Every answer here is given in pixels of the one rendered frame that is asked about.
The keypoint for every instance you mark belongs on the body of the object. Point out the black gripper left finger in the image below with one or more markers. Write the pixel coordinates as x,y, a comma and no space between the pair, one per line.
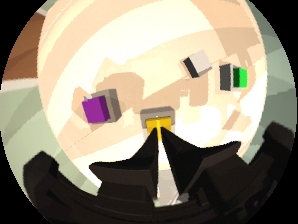
140,169

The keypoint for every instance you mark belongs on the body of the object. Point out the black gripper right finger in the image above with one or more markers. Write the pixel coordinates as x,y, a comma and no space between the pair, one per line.
187,161

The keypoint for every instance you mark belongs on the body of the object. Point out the yellow button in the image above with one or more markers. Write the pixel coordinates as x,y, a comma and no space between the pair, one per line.
157,117

